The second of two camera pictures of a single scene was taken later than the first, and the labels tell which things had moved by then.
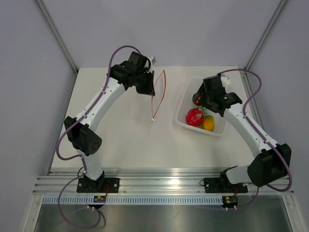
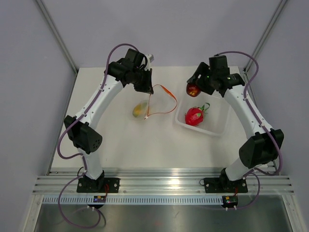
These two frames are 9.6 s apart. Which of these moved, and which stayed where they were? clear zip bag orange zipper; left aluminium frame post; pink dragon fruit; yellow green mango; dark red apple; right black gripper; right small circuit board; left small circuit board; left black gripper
Moved: yellow green mango; clear zip bag orange zipper; right black gripper; dark red apple
Stayed: pink dragon fruit; right small circuit board; left small circuit board; left black gripper; left aluminium frame post
